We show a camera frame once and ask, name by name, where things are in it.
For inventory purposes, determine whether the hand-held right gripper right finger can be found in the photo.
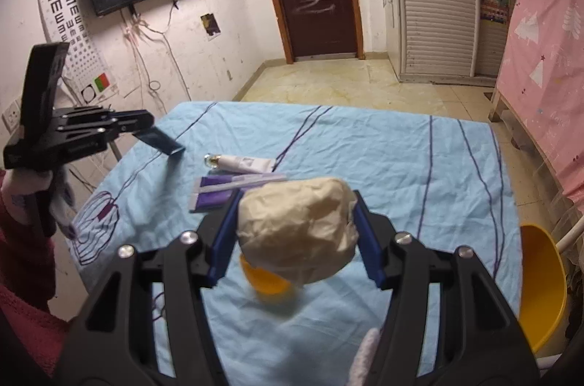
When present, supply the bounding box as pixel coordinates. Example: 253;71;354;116
350;190;539;386

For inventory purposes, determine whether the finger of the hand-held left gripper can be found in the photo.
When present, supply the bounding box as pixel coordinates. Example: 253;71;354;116
114;111;154;135
134;128;185;155

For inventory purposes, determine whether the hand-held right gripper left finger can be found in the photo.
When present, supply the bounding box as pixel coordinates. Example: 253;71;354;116
55;190;243;386

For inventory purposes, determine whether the beige paper ball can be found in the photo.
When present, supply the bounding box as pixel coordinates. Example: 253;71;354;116
236;177;360;287

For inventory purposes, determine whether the yellow plastic bin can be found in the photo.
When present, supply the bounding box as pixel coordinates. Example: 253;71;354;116
518;223;569;357

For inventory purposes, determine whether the person's left forearm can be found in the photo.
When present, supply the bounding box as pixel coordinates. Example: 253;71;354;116
0;171;69;373

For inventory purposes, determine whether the person's left hand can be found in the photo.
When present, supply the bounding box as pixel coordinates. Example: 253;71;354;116
9;167;78;238

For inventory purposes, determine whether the person's right hand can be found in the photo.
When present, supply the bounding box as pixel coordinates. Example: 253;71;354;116
349;326;381;386

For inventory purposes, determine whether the purple flat packet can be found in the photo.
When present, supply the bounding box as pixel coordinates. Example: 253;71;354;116
189;172;288;213

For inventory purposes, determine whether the small yellow round object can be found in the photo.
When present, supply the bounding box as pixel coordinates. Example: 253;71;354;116
239;256;293;296

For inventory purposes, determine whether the white squeeze tube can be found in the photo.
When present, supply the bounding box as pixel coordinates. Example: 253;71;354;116
204;154;274;174

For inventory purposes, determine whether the light blue striped tablecloth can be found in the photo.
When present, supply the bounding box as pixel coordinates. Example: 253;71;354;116
68;100;523;386

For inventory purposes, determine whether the eye chart poster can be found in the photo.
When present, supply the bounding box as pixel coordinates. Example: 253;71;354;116
35;0;120;106

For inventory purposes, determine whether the pink tree-print curtain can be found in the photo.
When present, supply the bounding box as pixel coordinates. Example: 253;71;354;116
495;0;584;204

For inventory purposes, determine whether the white wall socket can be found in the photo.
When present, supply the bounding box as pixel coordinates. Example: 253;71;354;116
1;103;23;134

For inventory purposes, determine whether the white cable bundle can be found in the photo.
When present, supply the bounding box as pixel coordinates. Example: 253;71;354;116
121;9;192;113

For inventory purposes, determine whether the yellow black wall sticker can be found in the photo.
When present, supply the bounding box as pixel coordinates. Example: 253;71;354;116
201;12;222;40

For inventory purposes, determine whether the wooden bed frame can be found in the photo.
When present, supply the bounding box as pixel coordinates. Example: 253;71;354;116
488;87;566;195

